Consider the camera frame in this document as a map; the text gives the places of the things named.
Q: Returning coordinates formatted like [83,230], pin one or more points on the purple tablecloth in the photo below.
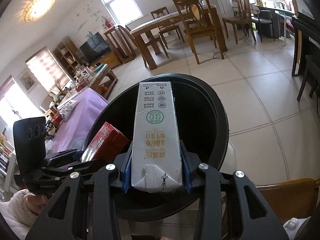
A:
[73,132]

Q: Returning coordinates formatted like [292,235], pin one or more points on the wooden dining table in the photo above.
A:
[169,23]

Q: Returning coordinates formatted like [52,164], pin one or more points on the wooden dining chair front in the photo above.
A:
[195,16]

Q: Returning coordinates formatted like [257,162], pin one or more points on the round ceiling lamp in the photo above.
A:
[36,9]

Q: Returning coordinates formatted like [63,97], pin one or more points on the left hand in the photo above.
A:
[35,203]

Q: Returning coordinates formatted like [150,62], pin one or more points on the black flat television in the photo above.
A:
[95,47]

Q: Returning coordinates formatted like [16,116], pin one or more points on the black round trash bin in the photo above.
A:
[202,126]

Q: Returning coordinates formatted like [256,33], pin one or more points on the black piano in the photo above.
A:
[306,54]

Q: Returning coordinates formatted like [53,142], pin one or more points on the wooden bookshelf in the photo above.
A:
[65,53]

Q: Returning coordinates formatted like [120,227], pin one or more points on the white milk carton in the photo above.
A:
[156,164]

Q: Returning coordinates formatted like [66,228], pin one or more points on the red snack box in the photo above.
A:
[106,145]

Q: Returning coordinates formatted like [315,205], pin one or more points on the wooden coffee table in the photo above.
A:
[103,83]

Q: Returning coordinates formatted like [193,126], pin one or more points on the wooden chair near window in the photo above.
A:
[243,18]

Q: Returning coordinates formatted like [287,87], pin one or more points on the silver foil snack bag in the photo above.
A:
[68,109]

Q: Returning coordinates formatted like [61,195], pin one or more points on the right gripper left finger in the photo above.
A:
[81,199]

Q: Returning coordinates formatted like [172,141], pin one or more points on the wooden armchair beside table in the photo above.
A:
[292,199]

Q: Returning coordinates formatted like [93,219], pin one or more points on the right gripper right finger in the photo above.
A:
[230,206]

